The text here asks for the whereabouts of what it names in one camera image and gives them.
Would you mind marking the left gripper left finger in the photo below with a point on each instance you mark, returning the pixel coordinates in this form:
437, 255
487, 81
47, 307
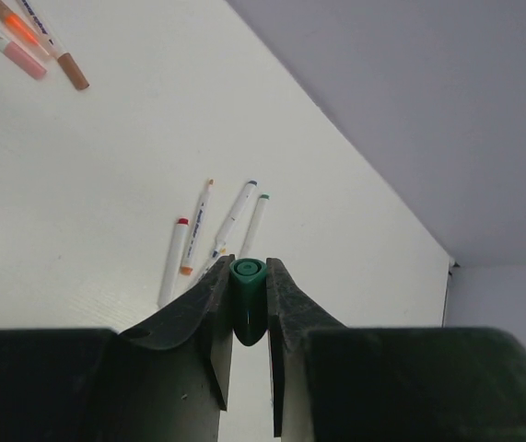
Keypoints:
173, 368

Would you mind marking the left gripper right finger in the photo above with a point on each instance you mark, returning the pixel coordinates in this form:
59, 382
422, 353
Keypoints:
293, 320

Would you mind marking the long white green-tip pen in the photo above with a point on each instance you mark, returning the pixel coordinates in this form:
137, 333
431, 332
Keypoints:
247, 289

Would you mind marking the red marker pen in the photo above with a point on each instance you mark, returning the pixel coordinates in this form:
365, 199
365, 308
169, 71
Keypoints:
173, 261

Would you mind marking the green marker pen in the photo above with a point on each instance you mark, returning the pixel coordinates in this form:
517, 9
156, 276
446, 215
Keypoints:
254, 226

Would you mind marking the peach orange marker pen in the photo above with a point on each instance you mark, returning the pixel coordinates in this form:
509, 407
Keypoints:
189, 256

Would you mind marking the blue marker pen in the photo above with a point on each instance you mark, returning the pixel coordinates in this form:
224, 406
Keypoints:
233, 217

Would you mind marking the yellow marker pen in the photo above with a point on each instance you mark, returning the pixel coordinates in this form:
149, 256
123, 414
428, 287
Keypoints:
208, 265

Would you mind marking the pink marker pen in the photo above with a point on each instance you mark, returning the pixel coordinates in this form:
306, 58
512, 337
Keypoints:
12, 51

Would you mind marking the tan orange highlighter pen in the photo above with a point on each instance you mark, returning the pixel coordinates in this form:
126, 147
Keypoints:
27, 35

